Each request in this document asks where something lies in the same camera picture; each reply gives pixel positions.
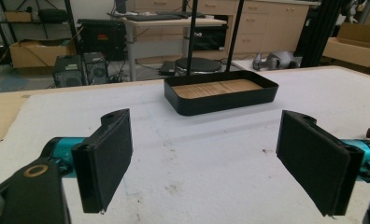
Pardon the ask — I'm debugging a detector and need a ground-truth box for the black equipment case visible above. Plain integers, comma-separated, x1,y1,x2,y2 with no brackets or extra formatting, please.
77,18,128,62

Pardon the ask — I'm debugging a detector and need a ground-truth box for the black tray with wooden bottom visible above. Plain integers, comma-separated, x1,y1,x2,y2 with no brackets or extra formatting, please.
164,70,279,117

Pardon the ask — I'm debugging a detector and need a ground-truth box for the light wooden cabinet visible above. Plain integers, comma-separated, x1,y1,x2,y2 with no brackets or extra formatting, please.
126,0,311,61

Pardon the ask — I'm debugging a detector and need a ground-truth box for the black keyboard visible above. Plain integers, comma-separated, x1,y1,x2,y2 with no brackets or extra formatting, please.
124,13,183,22

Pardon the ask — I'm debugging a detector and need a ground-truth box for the round black stand base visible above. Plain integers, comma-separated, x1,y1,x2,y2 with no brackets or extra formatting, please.
174,57,223,77

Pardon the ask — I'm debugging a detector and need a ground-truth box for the large open cardboard box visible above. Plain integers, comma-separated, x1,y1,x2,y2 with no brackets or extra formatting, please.
321,21,370,79

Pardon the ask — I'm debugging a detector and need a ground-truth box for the small cardboard box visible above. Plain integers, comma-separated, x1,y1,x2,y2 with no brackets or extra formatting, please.
4,10,34,23

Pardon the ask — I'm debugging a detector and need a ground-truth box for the black aluminium profile stand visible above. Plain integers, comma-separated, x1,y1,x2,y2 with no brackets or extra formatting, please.
299,0,351,69

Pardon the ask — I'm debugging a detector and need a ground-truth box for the black computer tower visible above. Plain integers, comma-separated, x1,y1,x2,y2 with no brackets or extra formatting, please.
52,54,85,89

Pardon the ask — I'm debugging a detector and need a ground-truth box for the black flat device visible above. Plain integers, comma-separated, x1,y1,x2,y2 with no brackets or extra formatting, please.
158,60,177,77

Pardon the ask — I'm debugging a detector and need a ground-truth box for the black metal shelf rack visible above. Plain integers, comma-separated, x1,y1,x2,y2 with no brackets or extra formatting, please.
0,0,80,64

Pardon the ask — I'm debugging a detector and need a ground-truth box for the black metal pole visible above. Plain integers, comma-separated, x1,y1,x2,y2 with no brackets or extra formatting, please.
185,0,200,77
224,0,246,74

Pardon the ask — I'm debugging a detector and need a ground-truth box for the grey computer tower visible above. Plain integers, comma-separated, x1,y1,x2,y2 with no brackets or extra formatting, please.
82,51,110,86

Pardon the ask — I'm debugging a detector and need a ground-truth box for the white desk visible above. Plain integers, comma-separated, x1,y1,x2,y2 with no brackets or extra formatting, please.
121,16,228,83

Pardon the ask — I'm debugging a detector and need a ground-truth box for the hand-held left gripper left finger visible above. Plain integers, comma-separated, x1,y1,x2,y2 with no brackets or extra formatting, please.
41,107,134,215

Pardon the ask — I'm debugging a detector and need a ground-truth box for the grey robot part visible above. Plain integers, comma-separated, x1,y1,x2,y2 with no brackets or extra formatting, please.
251,50,302,72

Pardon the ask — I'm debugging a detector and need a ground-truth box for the white foam mat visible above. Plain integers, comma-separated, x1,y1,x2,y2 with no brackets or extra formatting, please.
0,65,370,224

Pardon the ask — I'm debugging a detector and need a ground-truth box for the black bag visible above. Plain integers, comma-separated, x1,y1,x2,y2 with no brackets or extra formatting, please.
37,8,69,24

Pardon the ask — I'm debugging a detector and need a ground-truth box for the black box under desk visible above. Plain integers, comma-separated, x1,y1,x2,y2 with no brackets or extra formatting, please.
192,24,230,52

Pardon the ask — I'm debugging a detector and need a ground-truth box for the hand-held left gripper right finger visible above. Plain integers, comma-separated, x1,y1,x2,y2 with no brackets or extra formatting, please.
276,109,370,217

